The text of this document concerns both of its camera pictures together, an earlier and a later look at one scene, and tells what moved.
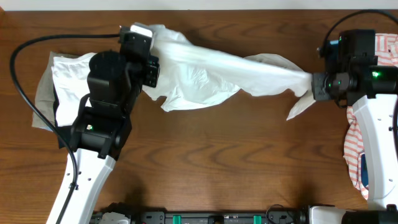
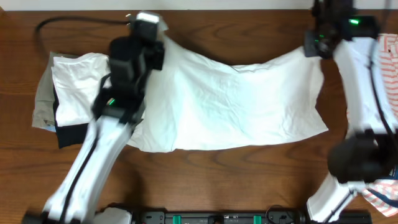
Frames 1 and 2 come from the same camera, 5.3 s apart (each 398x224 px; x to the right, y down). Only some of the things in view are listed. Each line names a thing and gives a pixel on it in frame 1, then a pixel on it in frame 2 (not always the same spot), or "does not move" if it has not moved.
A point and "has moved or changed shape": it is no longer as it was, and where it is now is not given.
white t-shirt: [191, 76] has moved or changed shape
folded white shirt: [71, 76] does not move
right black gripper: [319, 93] to [309, 48]
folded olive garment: [45, 96] does not move
